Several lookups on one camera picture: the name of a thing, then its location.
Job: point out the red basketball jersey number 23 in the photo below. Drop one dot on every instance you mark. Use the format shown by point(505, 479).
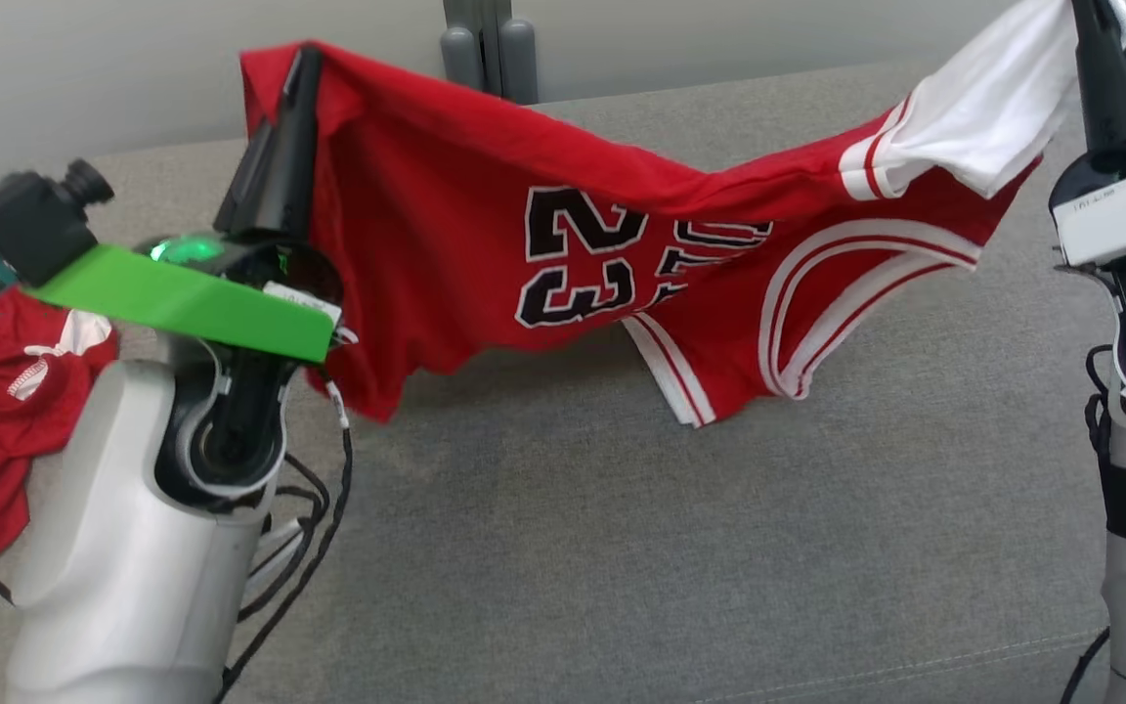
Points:
point(446, 196)

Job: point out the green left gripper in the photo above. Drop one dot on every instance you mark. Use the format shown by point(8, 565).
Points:
point(182, 303)

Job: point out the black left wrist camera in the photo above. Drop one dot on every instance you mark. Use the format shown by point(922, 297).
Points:
point(25, 225)

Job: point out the grey partition post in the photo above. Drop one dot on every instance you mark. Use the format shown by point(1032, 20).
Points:
point(490, 44)

